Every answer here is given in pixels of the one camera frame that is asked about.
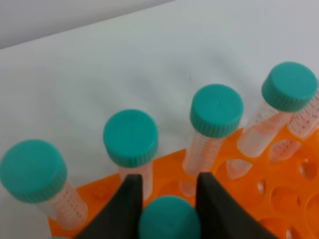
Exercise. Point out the orange test tube rack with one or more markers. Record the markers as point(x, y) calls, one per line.
point(282, 196)

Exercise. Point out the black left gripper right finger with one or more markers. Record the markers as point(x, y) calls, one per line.
point(220, 215)

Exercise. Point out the back right test tube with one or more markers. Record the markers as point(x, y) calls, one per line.
point(34, 172)

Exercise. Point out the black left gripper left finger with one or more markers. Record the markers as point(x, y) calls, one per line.
point(119, 218)

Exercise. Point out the green-capped test tube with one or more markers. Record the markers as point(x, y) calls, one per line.
point(169, 217)

